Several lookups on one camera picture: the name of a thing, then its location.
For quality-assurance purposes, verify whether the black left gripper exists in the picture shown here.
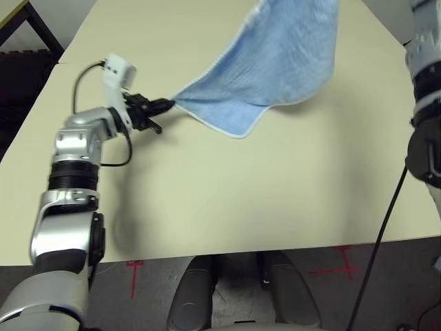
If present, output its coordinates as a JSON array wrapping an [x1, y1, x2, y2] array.
[[120, 92, 176, 136]]

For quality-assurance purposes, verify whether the light blue towel white trim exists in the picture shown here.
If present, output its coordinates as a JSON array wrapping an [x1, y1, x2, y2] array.
[[171, 0, 342, 140]]

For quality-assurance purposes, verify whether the black foam floor mat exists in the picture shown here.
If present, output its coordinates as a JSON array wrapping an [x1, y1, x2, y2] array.
[[0, 50, 61, 152]]

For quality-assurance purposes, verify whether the grey robot torso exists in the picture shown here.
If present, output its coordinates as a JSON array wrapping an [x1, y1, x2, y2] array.
[[206, 320, 276, 331]]

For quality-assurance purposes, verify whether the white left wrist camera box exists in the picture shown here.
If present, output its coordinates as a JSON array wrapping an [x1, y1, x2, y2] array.
[[101, 52, 138, 127]]

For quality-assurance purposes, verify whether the side table black frame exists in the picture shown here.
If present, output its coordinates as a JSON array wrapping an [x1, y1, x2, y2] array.
[[0, 0, 66, 58]]

